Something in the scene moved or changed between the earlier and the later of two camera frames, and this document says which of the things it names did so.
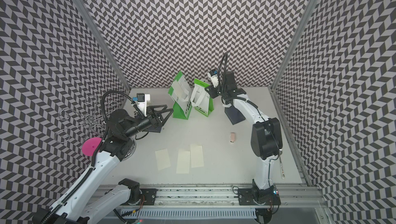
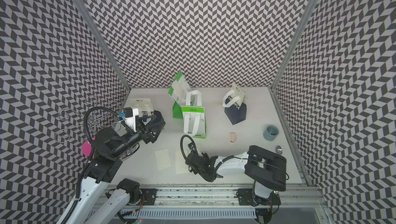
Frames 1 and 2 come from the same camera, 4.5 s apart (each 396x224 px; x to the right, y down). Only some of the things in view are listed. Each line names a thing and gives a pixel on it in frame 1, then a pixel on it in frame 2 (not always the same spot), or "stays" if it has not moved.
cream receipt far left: [162, 159] stays
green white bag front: [180, 91] stays
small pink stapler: [232, 138] stays
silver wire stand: [91, 123] stays
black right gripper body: [222, 89] -> [198, 172]
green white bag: [201, 99] -> [193, 114]
